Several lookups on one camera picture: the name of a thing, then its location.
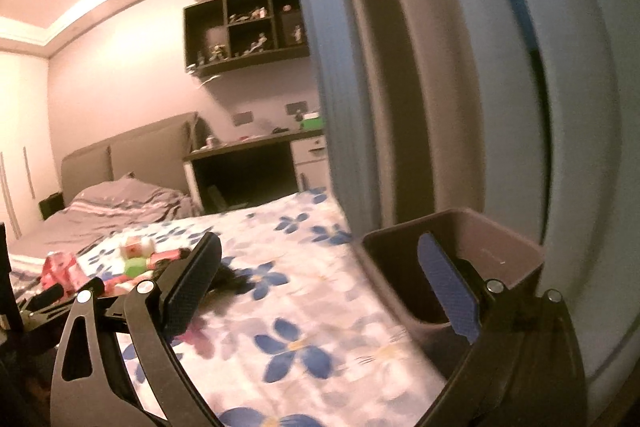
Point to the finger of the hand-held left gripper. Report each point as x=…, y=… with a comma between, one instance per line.
x=45, y=299

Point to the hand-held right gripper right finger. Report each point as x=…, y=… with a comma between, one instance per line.
x=450, y=292

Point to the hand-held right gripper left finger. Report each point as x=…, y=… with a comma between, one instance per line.
x=192, y=282

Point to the red stick packet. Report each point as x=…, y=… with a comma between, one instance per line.
x=165, y=256

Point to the green block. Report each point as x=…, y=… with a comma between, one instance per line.
x=135, y=268

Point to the small white red cup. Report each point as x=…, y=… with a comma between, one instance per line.
x=132, y=249

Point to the grey trash bin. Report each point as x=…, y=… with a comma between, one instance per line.
x=500, y=237

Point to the dark nightstand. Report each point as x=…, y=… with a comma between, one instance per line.
x=51, y=206

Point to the grey striped quilt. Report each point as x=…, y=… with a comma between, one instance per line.
x=100, y=207

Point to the blue floral blanket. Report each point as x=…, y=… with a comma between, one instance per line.
x=310, y=307

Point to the grey padded headboard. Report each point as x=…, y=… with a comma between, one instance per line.
x=145, y=152

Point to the dark top desk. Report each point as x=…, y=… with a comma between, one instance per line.
x=240, y=148

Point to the white wardrobe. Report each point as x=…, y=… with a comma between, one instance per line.
x=20, y=132

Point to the white drawer cabinet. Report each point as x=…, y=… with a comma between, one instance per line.
x=307, y=167

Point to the small black desk item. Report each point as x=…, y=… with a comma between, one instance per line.
x=281, y=129

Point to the grey curtain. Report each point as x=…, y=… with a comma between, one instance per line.
x=405, y=107

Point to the green box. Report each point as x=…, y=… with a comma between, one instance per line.
x=312, y=123

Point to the row of small figurines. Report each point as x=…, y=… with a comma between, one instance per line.
x=260, y=41

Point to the grey wall socket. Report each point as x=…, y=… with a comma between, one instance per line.
x=243, y=118
x=295, y=109

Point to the dark wall shelf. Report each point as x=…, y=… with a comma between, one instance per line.
x=205, y=32

